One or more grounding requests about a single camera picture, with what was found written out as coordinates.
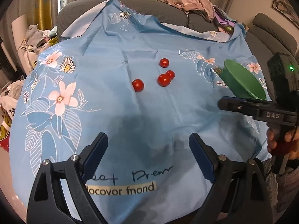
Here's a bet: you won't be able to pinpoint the green plastic bowl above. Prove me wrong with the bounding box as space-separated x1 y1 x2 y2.
220 59 266 100

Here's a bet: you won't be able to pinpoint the person's right hand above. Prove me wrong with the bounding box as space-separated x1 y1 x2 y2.
266 128 298 160

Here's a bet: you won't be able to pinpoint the grey sofa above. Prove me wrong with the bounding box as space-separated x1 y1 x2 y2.
57 0 296 66

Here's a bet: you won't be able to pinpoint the purple clothes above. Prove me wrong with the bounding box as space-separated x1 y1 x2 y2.
213 5 238 34

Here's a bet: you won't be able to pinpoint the red cherry tomato middle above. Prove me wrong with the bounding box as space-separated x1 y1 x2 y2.
166 70 175 80

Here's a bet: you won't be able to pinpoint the red yellow bag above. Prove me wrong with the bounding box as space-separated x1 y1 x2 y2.
1 96 17 152

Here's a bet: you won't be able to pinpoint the red cherry tomato centre-left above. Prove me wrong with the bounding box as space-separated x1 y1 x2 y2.
157 73 171 87

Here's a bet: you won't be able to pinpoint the red cherry tomato far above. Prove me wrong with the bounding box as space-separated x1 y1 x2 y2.
159 58 169 68

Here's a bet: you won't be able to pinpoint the blue floral cloth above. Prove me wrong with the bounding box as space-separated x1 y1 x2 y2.
9 0 270 223

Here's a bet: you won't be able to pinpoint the pink clothes pile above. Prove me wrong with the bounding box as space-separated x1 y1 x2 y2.
156 0 216 22

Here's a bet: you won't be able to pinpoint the red cherry tomato leftmost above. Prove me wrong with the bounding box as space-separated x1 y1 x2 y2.
132 79 144 93

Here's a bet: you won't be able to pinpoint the clutter pile of clothes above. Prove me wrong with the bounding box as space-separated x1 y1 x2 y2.
19 24 58 64

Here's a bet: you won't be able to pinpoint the framed wall picture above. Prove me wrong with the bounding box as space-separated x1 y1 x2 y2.
272 0 299 27

